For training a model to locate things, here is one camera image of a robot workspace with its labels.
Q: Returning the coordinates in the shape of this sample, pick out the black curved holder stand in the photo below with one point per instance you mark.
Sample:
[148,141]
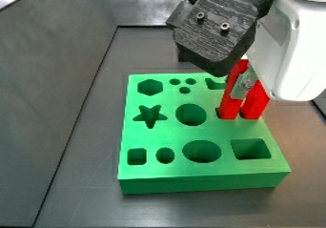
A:
[186,55]

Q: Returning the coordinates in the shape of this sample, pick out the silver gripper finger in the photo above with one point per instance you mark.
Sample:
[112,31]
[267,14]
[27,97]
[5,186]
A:
[245,83]

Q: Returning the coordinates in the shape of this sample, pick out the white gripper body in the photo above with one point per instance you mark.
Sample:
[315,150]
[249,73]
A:
[287,55]

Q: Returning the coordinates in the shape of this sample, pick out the green shape-sorting board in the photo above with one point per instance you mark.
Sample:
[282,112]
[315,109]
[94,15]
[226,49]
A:
[179,148]

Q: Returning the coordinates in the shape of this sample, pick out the red double-square block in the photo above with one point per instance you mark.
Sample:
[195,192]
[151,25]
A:
[250,106]

